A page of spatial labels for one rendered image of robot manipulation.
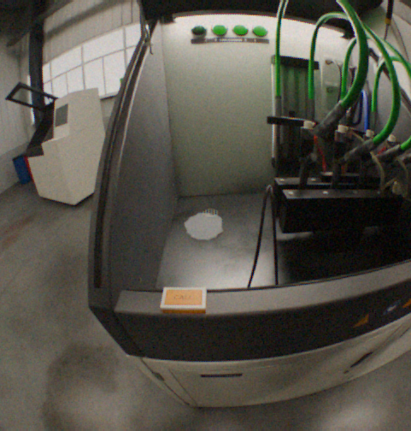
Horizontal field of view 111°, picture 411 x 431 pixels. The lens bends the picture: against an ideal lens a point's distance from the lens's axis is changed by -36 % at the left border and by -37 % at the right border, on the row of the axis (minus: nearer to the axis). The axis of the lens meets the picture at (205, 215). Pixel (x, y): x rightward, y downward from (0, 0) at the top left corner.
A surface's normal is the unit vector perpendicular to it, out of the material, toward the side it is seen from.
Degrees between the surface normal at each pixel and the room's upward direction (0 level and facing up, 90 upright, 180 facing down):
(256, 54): 90
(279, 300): 0
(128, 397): 0
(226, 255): 0
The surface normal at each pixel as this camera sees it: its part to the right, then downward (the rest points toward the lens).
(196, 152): -0.03, 0.53
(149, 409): -0.07, -0.85
